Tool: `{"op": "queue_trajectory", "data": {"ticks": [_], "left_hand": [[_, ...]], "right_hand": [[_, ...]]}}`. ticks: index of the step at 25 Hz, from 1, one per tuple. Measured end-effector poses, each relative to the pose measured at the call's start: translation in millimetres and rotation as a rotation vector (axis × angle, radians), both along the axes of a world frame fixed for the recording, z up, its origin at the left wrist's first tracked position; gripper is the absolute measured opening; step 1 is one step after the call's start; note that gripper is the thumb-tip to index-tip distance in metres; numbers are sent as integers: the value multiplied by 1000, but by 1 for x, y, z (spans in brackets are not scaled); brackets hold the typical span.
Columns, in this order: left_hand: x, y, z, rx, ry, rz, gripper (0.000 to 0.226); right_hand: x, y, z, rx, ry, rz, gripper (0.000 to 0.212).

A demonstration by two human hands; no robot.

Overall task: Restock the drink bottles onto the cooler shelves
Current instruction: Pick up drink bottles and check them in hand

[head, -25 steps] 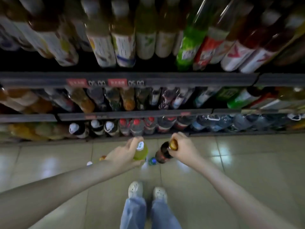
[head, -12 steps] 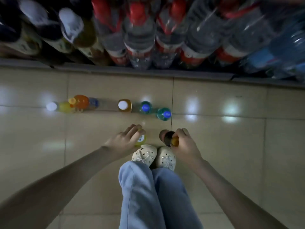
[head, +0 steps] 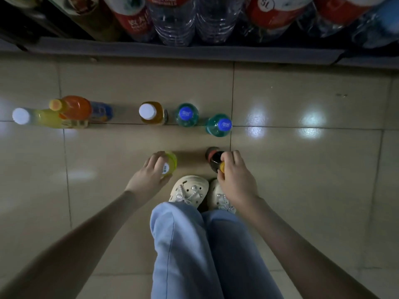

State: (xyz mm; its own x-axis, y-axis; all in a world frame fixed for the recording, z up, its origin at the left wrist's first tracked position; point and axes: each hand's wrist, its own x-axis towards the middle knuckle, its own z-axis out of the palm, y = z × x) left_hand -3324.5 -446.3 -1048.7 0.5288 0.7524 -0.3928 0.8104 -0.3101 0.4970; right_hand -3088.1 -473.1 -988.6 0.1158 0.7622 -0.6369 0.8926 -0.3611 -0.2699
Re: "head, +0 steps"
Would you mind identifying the person's left hand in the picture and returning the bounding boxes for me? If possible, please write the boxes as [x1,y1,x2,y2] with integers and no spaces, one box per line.
[125,151,174,204]

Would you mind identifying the person's right hand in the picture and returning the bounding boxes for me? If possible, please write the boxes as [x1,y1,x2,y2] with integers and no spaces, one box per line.
[216,150,258,209]

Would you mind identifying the lime yellow bottle white cap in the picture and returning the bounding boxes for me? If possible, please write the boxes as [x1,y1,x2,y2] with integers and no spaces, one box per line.
[159,150,179,178]

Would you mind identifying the dark bottle yellow cap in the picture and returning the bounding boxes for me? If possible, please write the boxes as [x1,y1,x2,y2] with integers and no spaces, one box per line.
[205,146,227,174]

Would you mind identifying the teal bottle blue cap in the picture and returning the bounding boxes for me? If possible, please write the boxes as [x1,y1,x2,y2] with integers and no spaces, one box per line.
[206,113,233,138]
[175,103,201,127]

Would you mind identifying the amber tea bottle white cap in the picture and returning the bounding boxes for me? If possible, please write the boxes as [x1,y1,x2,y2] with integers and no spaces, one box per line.
[138,100,169,126]

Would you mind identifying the orange bottle yellow cap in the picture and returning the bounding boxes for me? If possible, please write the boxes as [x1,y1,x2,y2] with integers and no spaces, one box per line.
[49,95,114,126]

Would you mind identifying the dark grey store shelving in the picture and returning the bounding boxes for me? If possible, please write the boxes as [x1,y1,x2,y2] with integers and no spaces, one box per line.
[0,0,399,71]

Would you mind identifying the row of large water jugs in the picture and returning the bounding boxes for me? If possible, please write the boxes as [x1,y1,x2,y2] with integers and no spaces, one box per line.
[100,0,399,50]

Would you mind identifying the person's right forearm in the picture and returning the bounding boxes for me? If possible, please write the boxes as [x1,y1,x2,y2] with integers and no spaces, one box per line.
[237,196,381,299]

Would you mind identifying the person's left forearm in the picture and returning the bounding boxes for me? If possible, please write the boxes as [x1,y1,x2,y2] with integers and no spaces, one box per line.
[0,190,157,299]

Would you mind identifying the person's white right shoe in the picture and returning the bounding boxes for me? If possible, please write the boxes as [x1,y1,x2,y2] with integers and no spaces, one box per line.
[207,177,239,216]

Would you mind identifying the person's white shoe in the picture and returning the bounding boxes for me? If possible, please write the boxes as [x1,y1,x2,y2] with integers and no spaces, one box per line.
[168,175,210,211]
[207,177,239,216]

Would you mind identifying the person's white left shoe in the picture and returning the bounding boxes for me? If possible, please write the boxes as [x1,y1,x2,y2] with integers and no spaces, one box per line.
[168,175,210,211]

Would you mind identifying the person's blue jeans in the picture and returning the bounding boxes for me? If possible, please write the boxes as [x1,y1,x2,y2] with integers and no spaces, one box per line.
[150,202,286,299]

